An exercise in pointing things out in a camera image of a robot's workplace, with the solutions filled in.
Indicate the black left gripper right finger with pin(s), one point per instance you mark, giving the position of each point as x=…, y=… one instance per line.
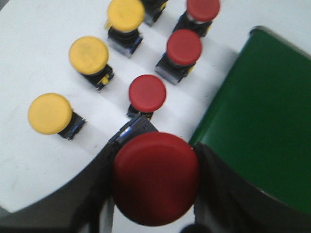
x=227, y=203

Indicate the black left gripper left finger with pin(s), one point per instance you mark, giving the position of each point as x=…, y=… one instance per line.
x=83, y=205

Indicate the red mushroom push button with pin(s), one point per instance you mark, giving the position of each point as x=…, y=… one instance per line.
x=155, y=174

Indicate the yellow mushroom button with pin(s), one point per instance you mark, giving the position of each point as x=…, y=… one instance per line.
x=51, y=113
x=89, y=56
x=123, y=20

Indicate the green conveyor belt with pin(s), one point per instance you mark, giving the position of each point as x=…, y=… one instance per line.
x=259, y=122

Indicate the black switch block far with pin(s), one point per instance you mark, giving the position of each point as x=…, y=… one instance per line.
x=153, y=10

